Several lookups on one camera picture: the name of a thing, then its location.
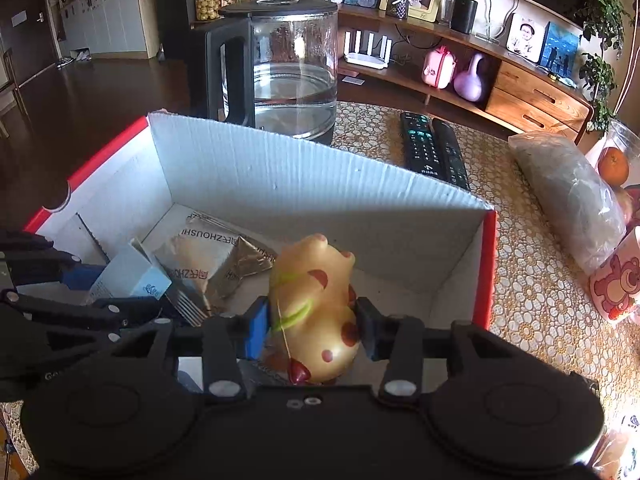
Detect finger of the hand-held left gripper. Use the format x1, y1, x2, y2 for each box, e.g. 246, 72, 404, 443
0, 230, 107, 292
0, 290, 170, 402

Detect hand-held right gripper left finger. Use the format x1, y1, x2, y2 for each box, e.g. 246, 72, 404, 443
112, 295, 273, 403

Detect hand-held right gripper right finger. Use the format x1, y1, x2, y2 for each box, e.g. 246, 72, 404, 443
355, 297, 531, 406

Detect golden gourd toy red spots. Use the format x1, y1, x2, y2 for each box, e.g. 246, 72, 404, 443
262, 232, 361, 386

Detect blue white small carton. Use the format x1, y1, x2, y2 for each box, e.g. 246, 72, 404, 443
87, 242, 173, 306

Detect white red cardboard box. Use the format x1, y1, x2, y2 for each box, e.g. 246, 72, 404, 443
22, 110, 499, 396

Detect silver foil snack packet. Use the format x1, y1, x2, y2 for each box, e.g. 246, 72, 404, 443
152, 230, 233, 321
185, 212, 278, 291

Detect dark wooden chair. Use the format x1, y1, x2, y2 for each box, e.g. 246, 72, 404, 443
0, 47, 28, 138

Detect wide black remote control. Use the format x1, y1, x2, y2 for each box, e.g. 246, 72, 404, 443
400, 111, 451, 178

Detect slim black remote control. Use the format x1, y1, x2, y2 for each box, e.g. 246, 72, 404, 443
431, 117, 472, 192

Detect dark wooden door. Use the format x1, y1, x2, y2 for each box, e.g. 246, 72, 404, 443
0, 0, 58, 86

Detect clear plastic bag grey contents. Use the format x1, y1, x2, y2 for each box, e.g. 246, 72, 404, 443
507, 130, 628, 276

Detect pink bear print cup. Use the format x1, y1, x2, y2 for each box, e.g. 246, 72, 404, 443
589, 227, 640, 323

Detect purple kettlebell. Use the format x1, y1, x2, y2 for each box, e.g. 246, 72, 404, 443
453, 53, 488, 102

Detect pink toy bag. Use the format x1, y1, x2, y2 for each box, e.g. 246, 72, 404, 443
422, 45, 457, 90

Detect white router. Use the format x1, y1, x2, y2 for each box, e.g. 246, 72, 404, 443
344, 29, 392, 68

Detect orange printed snack bag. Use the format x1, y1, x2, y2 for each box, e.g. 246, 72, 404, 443
592, 410, 640, 480

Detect dark refrigerator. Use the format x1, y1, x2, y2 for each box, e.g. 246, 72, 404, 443
152, 0, 223, 61

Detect wooden media cabinet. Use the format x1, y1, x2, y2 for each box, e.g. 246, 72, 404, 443
337, 0, 596, 136

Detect orange fruit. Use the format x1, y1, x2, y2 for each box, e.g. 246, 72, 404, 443
597, 147, 630, 186

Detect clear plastic fruit container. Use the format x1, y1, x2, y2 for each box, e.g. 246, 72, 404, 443
585, 119, 640, 231

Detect black cylinder speaker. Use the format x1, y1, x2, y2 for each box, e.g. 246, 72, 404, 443
450, 0, 478, 35

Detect blue canvas picture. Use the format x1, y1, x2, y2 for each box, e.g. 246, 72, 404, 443
539, 21, 581, 73

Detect green leafy houseplant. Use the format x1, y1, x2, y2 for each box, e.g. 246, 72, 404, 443
575, 0, 640, 133

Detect glass kettle black handle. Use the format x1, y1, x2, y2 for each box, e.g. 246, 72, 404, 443
189, 0, 340, 147

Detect white wall cabinets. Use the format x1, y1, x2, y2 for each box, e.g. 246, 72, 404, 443
47, 0, 148, 61

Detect white portrait photo frame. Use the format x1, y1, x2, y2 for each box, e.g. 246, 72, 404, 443
506, 12, 547, 63

